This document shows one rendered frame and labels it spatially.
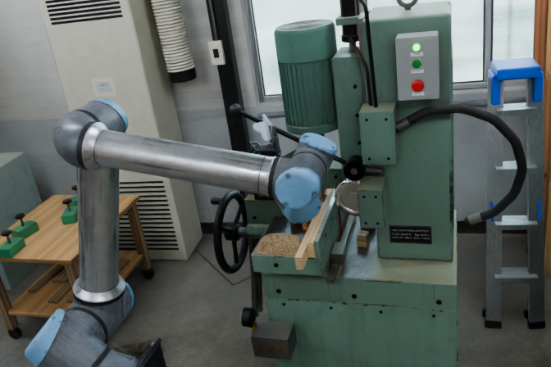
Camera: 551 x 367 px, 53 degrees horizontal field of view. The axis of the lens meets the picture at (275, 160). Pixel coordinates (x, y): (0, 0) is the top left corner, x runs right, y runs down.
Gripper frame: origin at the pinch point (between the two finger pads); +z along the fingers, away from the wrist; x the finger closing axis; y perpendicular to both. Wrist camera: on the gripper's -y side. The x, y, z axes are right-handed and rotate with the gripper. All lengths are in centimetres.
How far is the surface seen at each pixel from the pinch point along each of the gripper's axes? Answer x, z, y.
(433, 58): -39, -28, -26
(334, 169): 6.1, -8.5, -23.6
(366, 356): 54, -42, -34
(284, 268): 29.5, -24.7, -6.0
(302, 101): -13.6, -2.6, -9.2
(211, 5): 3, 146, -31
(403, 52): -37.9, -23.5, -20.5
